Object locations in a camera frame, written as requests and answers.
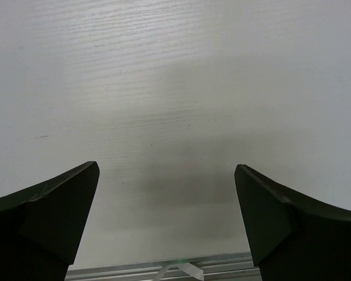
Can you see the white cable tie strip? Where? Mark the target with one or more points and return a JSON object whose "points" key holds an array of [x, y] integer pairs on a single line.
{"points": [[188, 268]]}

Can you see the aluminium table edge rail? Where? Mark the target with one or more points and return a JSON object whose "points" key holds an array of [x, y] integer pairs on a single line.
{"points": [[233, 266]]}

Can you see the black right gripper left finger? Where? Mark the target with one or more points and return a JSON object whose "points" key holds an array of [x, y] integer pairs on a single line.
{"points": [[41, 226]]}

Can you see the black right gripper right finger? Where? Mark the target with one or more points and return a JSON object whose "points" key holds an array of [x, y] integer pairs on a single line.
{"points": [[292, 236]]}

